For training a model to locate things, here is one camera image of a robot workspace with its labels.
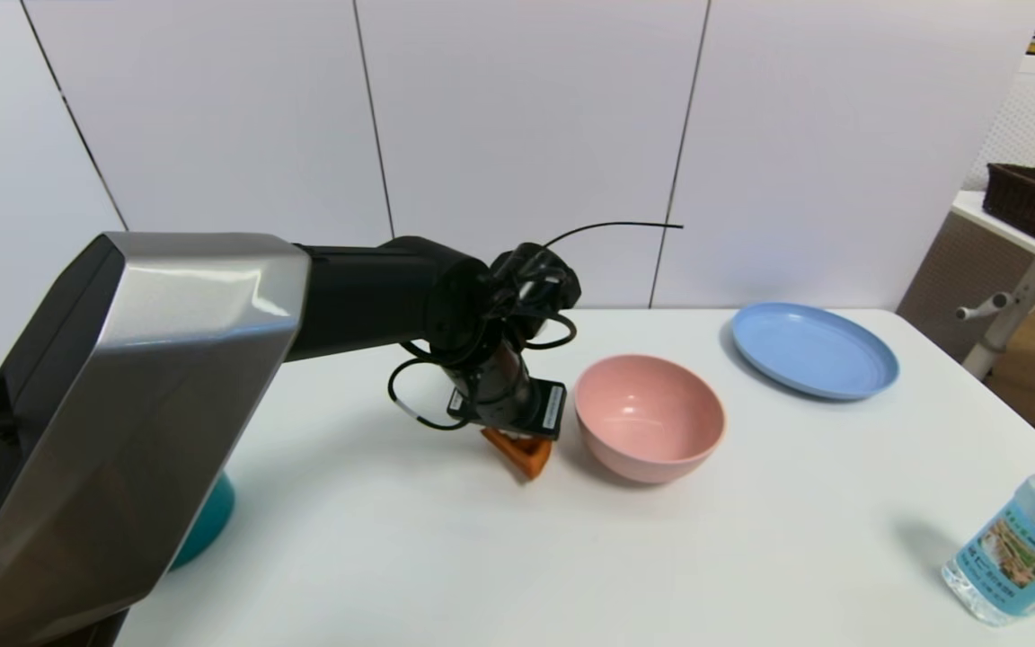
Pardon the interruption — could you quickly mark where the triangle bread with fruit topping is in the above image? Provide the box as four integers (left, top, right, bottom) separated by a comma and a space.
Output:
480, 426, 553, 482

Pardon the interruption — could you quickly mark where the pink bowl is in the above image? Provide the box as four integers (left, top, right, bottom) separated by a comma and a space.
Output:
574, 354, 727, 485

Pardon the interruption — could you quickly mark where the blue plate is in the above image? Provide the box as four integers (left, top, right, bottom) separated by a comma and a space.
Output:
731, 302, 901, 402

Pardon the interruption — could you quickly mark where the white side table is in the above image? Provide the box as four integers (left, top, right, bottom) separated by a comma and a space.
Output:
951, 191, 1035, 382

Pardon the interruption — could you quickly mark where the clear water bottle blue label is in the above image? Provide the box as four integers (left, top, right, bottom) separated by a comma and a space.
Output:
942, 458, 1035, 627

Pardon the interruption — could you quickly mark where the black looping arm cable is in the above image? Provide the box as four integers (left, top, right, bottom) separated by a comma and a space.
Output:
387, 222, 684, 431

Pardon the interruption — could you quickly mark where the teal saucepan with handle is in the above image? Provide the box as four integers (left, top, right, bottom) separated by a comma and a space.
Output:
167, 471, 236, 572

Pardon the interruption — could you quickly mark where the grey table crank handle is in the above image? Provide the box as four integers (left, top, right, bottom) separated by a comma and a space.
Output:
955, 292, 1014, 323

